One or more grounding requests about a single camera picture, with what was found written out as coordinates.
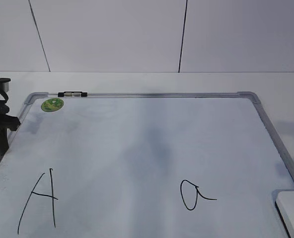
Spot green round magnet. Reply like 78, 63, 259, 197
41, 98, 64, 112

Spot black board hanging clip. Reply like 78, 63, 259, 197
58, 91, 88, 97

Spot white whiteboard eraser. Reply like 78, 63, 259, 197
271, 189, 294, 238

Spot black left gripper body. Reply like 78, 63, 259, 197
0, 91, 21, 131

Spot white framed whiteboard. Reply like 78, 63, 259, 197
0, 92, 294, 238

